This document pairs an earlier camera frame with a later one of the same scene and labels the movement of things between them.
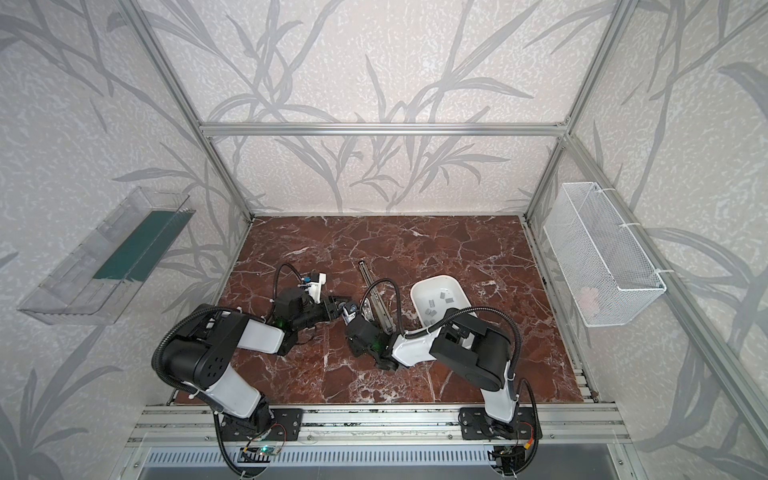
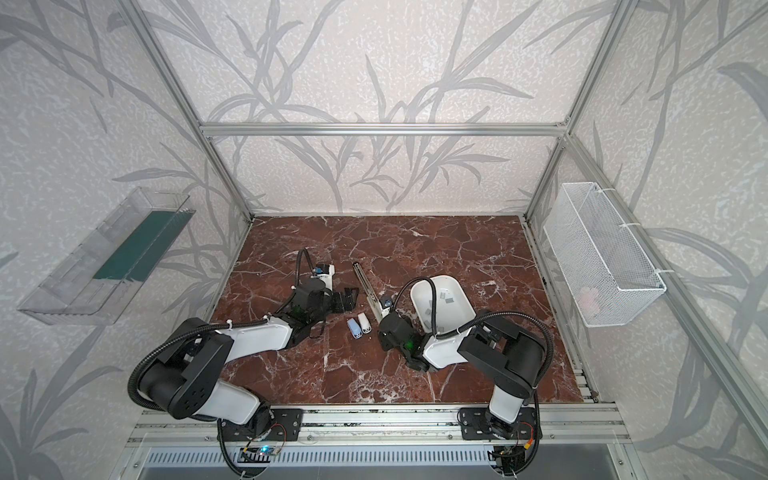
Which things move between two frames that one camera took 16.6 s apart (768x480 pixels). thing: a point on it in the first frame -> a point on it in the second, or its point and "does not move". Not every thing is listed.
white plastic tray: (434, 295) does not move
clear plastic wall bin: (88, 284) does not move
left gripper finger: (348, 313) -> (350, 297)
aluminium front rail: (183, 424) does not move
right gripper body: (372, 318) -> (386, 318)
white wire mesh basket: (611, 277) does not move
